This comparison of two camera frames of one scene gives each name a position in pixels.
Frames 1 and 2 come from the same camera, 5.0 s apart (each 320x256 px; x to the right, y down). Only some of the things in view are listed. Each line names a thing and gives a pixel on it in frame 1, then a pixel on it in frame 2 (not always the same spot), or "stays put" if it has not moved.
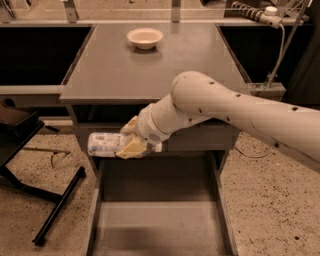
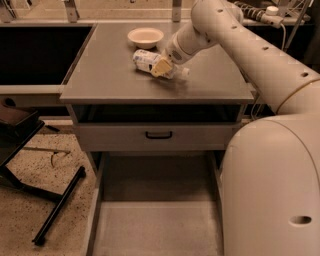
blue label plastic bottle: (105, 145) to (147, 60)
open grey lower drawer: (161, 206) stays put
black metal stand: (17, 125) stays put
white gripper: (148, 127) to (174, 53)
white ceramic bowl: (145, 38) stays put
